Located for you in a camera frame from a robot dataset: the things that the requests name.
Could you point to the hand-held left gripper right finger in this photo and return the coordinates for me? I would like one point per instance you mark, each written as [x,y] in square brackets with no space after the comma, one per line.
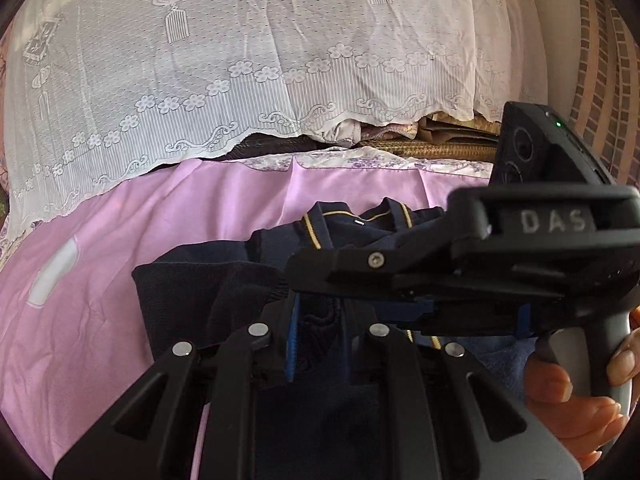
[348,355]

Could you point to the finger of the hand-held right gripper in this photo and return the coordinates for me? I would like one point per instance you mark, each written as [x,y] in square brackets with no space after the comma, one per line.
[465,317]
[350,270]

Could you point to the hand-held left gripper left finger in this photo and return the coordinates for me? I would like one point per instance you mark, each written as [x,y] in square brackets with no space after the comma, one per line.
[293,340]

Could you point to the navy knit sweater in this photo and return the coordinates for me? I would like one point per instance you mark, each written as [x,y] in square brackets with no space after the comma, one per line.
[235,280]

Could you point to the person's right hand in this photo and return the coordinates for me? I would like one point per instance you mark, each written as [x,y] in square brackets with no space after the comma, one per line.
[560,400]

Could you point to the woven bamboo mat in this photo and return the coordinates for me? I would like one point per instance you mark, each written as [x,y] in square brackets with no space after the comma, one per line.
[435,149]

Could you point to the pile of folded cloths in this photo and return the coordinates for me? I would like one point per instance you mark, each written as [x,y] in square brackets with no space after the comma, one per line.
[390,130]

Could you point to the pink satin bed sheet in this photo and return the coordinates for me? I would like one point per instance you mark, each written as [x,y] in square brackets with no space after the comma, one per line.
[125,310]

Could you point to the white lace cloth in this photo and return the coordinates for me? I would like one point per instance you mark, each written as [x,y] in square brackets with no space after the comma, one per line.
[250,35]

